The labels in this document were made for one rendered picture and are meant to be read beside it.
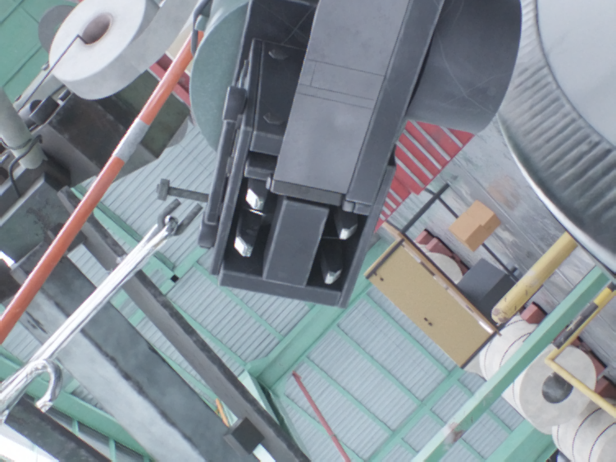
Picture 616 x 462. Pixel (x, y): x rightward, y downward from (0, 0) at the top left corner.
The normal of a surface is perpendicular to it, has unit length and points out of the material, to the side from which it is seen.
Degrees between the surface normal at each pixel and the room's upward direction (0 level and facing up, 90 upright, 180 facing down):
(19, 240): 90
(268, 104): 137
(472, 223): 90
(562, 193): 91
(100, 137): 123
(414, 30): 65
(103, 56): 90
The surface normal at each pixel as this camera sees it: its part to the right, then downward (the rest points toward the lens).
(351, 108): 0.00, 0.58
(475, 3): 0.22, -0.45
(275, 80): 0.24, -0.79
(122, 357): 0.70, -0.39
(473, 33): 0.15, -0.09
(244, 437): 0.47, -0.31
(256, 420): -0.60, 0.58
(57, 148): -0.43, 0.75
